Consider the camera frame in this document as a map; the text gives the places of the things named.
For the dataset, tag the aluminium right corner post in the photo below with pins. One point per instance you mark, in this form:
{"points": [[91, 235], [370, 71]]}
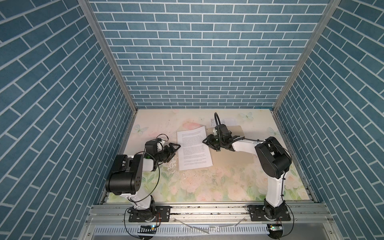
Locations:
{"points": [[318, 30]]}

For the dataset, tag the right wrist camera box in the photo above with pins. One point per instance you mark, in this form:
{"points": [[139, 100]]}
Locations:
{"points": [[222, 130]]}

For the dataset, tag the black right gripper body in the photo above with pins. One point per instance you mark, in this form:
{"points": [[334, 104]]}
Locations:
{"points": [[215, 142]]}

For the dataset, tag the white technical drawing sheet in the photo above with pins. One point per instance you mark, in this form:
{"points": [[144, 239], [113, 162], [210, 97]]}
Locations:
{"points": [[227, 122]]}

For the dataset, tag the aluminium corner post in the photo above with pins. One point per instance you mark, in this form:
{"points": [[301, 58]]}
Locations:
{"points": [[93, 22], [318, 30]]}

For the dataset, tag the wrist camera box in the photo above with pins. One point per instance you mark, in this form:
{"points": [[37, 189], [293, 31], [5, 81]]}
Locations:
{"points": [[154, 146], [222, 130]]}

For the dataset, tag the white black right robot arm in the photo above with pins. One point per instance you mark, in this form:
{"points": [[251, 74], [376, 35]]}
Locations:
{"points": [[275, 162]]}

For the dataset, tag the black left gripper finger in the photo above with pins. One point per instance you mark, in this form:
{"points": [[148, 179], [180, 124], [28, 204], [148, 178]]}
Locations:
{"points": [[174, 146], [172, 153]]}

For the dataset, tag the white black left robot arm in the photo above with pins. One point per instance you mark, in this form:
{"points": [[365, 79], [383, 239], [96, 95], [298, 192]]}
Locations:
{"points": [[125, 176]]}

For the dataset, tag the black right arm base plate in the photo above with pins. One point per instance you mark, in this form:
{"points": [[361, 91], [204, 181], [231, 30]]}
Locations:
{"points": [[260, 213]]}

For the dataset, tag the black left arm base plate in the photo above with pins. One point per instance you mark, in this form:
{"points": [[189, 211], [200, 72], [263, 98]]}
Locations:
{"points": [[149, 215]]}

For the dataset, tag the white printed text sheet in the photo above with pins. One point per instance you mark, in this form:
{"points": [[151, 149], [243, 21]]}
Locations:
{"points": [[193, 153]]}

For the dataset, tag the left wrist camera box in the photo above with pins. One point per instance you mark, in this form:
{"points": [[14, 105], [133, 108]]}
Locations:
{"points": [[154, 146]]}

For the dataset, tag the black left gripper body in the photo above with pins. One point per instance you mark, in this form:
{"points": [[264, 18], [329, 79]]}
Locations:
{"points": [[163, 155]]}

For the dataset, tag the aluminium front rail frame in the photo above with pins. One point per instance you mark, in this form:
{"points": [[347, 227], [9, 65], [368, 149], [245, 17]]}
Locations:
{"points": [[211, 221]]}

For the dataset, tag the aluminium left corner post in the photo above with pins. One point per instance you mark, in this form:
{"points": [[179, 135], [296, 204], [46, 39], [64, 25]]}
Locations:
{"points": [[93, 22]]}

